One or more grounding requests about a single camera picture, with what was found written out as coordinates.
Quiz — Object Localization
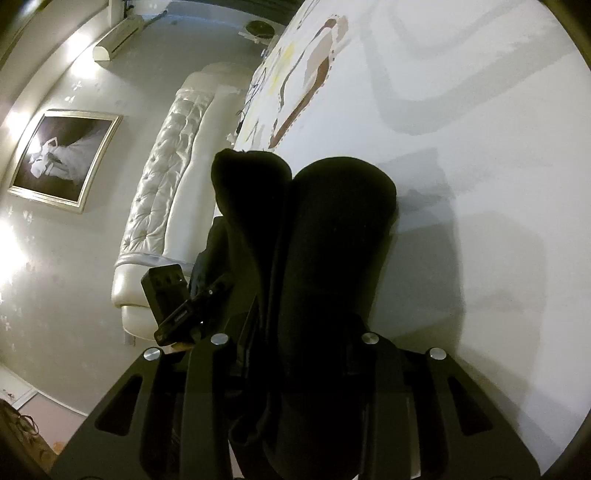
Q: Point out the white tufted headboard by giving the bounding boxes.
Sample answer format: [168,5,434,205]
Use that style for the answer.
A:
[112,62,265,343]

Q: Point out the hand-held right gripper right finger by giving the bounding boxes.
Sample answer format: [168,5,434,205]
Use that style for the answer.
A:
[359,331,541,480]

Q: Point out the white standing fan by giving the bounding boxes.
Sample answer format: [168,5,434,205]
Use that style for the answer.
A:
[239,20,279,45]

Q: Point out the black pants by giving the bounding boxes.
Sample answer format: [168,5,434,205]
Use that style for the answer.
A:
[210,148,400,480]

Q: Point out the white air conditioner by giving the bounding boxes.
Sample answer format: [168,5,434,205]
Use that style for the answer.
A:
[92,14,145,64]

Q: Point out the framed wall picture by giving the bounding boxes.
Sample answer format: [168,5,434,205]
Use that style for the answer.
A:
[7,108,123,214]

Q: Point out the patterned white bedsheet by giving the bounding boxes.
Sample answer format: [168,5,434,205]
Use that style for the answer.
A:
[226,0,591,476]

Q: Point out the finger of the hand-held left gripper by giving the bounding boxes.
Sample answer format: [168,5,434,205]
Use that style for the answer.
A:
[190,247,221,297]

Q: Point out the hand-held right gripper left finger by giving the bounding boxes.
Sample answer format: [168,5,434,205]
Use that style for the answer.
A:
[48,333,243,480]

